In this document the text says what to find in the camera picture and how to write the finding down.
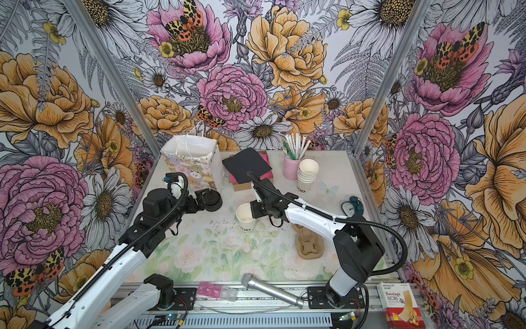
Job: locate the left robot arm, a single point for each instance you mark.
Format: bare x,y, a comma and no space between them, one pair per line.
162,208

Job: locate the silver microphone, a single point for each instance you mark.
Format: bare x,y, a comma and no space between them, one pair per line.
251,282

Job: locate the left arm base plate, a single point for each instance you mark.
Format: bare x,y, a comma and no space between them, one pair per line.
181,299

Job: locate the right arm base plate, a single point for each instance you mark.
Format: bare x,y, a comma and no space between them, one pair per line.
321,298

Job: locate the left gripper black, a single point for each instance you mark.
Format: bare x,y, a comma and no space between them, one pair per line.
201,203

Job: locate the bandage box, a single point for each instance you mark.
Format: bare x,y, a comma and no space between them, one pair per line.
400,307

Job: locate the pastel patterned gift bag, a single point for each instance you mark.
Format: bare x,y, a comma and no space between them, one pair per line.
196,156

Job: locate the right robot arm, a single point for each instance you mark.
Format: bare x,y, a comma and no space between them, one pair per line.
357,246

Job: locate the teal alarm clock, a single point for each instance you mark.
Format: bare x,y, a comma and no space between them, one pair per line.
353,206

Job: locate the pink straw holder cup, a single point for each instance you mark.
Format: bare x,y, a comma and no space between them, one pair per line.
290,168

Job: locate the pink napkins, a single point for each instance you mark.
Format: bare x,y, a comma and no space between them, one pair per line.
263,174

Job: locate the white paper coffee cup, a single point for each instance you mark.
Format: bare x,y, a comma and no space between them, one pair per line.
245,218

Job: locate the stack of white paper cups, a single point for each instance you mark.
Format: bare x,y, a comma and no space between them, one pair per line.
307,174

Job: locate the pink plastic tray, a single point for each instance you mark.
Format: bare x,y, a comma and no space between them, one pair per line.
219,292

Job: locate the black napkin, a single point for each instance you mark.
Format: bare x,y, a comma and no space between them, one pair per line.
245,164

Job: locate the brown pulp cup carrier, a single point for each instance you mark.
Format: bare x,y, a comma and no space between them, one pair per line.
309,245

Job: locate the white paper straws bundle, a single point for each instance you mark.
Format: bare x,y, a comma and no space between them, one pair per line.
295,146

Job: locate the cardboard napkin box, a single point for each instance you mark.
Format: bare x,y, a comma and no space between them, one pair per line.
247,185

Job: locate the stack of black lids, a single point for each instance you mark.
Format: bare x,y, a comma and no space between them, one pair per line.
213,200

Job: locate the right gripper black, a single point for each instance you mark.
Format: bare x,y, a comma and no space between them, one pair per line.
256,213

